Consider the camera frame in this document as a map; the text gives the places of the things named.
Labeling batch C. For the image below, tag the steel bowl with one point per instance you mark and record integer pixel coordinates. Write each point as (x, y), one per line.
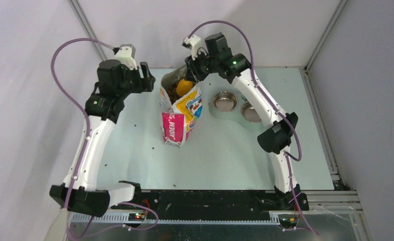
(249, 113)
(225, 101)

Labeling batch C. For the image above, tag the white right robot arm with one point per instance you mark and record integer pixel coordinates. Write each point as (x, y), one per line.
(213, 56)

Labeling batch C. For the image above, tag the pet food bag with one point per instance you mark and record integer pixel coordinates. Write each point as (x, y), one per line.
(178, 114)

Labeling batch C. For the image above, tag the yellow plastic scoop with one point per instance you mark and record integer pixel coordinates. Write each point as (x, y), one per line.
(183, 87)

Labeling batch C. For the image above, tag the right steel bowl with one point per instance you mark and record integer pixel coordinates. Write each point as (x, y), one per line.
(249, 113)

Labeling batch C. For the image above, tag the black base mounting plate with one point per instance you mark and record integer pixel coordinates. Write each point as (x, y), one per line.
(214, 205)

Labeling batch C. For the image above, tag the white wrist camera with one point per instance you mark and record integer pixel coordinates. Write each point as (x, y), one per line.
(125, 53)
(194, 43)

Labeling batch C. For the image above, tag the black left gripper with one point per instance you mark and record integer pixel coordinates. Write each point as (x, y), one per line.
(147, 85)

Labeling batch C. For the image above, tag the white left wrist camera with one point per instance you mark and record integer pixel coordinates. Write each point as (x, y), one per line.
(125, 53)

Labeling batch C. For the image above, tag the left steel bowl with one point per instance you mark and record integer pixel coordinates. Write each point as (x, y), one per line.
(225, 101)

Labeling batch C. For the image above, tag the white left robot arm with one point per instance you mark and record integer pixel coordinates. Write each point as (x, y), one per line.
(78, 192)

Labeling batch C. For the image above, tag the pale green bowl stand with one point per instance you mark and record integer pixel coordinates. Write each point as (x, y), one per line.
(235, 115)

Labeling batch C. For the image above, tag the aluminium frame rail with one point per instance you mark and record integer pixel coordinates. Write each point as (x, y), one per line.
(333, 203)

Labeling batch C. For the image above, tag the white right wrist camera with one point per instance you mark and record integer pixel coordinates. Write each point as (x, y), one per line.
(194, 43)

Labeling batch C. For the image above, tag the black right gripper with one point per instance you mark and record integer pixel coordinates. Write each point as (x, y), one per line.
(193, 73)

